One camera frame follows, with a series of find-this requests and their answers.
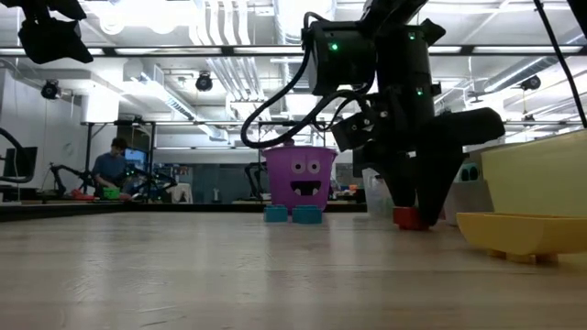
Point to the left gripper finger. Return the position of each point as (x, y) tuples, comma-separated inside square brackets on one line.
[(50, 41)]

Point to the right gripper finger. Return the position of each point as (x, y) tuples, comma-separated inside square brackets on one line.
[(399, 183), (435, 183)]

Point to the teal foam die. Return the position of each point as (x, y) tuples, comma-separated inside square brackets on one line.
[(470, 173)]

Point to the dark red cube brick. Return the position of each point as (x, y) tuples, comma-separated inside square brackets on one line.
[(406, 219)]

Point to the blue four-stud brick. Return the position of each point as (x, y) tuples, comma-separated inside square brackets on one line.
[(275, 214), (306, 215)]

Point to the neighbouring station robot arm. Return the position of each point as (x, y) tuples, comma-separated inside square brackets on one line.
[(69, 176), (253, 179), (151, 181)]

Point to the clear plastic container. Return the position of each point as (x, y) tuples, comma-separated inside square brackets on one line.
[(378, 197)]

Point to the white plastic container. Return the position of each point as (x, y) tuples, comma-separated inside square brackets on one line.
[(468, 201)]

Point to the black ceiling spotlight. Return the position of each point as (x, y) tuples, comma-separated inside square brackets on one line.
[(204, 82), (531, 83), (50, 89)]

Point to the orange-yellow flat brick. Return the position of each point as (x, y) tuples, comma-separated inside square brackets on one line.
[(518, 234)]

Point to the purple bucket with face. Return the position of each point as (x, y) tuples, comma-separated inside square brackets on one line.
[(298, 179)]

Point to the yellow translucent container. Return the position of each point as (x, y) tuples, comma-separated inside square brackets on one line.
[(541, 183)]

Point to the black computer monitor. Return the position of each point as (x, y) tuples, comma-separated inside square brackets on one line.
[(20, 161)]

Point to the person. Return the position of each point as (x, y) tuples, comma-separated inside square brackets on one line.
[(110, 167)]

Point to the blue-lit computer screen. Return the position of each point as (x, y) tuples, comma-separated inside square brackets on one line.
[(136, 156)]

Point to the green bucket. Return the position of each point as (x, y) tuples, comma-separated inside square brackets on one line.
[(111, 193)]

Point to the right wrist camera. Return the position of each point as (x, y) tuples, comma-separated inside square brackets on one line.
[(339, 59)]

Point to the silver ventilation duct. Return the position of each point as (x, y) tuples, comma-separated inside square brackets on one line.
[(293, 18)]

